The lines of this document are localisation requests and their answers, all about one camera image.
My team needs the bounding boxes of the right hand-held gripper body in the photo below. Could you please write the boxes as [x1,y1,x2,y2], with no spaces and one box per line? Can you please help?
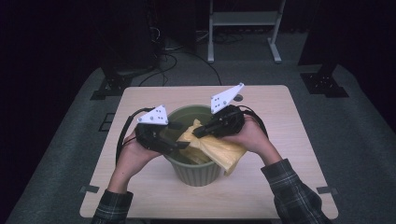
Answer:
[210,82,247,138]

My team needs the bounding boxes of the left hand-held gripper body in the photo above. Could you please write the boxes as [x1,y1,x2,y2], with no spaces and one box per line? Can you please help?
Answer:
[134,105,171,154]

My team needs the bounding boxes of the yellow plastic garbage bag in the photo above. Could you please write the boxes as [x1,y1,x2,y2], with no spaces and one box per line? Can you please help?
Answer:
[177,119,248,176]

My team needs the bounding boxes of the green ribbed waste bin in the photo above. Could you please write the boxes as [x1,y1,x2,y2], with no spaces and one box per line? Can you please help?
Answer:
[163,105,226,187]

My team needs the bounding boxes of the person's left hand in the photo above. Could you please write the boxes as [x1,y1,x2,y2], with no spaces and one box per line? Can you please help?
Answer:
[116,129,163,175]

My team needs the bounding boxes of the person's right hand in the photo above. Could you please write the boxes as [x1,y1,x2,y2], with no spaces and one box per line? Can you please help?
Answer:
[222,115,276,162]

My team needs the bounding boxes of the black stand base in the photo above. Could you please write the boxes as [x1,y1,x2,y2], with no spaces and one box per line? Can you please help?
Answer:
[300,63,349,99]
[90,74,134,101]

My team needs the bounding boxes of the dark equipment cabinet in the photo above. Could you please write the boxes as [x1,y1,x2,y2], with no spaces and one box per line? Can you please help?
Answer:
[102,0,162,76]

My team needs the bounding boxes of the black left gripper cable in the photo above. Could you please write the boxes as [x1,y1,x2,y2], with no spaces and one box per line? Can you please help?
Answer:
[115,106,155,166]

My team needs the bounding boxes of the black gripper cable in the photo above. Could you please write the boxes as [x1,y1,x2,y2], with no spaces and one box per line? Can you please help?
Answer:
[238,105,269,139]
[115,106,155,166]

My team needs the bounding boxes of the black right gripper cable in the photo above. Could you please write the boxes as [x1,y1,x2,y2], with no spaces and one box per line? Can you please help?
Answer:
[238,105,269,139]

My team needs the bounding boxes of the black floor cables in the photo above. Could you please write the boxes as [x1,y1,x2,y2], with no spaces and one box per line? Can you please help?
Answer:
[138,50,222,87]

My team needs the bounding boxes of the grey table edge bracket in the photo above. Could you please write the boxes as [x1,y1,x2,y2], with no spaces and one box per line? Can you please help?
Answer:
[78,185,101,194]
[316,186,339,196]

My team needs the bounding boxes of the white metal stand frame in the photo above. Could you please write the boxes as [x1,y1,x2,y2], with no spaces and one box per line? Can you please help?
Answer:
[207,0,287,64]

